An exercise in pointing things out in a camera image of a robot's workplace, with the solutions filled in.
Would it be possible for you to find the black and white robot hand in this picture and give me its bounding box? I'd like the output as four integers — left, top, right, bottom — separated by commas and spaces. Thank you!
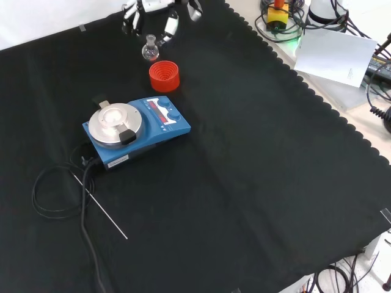
122, 0, 203, 48

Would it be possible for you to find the clear round-bottom glass flask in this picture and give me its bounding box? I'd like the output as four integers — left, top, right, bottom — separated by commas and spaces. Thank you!
141, 34, 160, 61

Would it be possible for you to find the blue-base heater with steel plate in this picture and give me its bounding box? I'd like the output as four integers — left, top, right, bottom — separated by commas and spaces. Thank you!
81, 95, 192, 172

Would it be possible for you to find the yellow stop button box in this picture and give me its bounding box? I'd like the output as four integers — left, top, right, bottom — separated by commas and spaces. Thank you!
266, 0, 290, 32

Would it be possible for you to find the black cloth bench cover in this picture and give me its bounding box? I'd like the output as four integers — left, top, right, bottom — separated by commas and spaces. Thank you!
0, 0, 391, 293

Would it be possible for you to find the white paper sheet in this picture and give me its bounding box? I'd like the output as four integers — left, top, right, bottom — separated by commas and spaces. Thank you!
293, 27, 378, 89

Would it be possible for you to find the thin steel temperature probe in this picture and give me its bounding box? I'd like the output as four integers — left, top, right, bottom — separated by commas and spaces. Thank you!
72, 173, 128, 240

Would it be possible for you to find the black power adapter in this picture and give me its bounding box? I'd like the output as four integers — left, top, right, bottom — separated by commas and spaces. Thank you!
365, 52, 391, 83

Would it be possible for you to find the red ribbed flask ring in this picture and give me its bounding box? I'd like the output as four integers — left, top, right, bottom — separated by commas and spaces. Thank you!
148, 60, 180, 92

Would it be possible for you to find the thin black probe cable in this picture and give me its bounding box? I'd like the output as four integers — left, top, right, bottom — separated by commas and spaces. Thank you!
32, 144, 96, 219

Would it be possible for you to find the thick black power cable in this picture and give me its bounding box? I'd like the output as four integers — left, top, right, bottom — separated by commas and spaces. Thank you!
80, 158, 107, 293

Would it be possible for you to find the black coiled cable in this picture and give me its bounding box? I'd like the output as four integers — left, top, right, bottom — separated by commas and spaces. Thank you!
365, 78, 391, 134

